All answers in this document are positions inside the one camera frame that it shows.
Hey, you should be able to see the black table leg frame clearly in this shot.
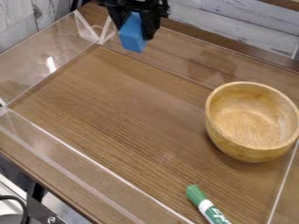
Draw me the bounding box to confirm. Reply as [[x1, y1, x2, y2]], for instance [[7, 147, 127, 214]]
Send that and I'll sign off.
[[0, 155, 68, 224]]

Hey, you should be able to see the blue rectangular block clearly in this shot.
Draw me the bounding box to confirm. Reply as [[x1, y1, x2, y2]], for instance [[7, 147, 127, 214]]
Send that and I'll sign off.
[[118, 12, 147, 53]]

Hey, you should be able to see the green dry erase marker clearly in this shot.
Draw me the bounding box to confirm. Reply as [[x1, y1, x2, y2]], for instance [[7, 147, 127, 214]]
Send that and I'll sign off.
[[186, 185, 232, 224]]

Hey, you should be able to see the brown wooden bowl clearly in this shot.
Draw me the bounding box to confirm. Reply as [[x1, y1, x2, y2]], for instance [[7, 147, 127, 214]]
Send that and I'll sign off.
[[204, 81, 299, 163]]

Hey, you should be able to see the black cable under table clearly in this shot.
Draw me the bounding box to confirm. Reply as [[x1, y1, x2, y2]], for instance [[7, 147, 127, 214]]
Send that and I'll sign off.
[[0, 194, 31, 224]]

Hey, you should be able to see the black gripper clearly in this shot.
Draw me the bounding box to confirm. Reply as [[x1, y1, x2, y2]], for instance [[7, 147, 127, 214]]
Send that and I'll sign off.
[[98, 0, 170, 40]]

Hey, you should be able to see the clear acrylic tray wall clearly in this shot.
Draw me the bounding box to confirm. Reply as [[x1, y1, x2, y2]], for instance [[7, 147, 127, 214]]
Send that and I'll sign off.
[[0, 7, 299, 224]]

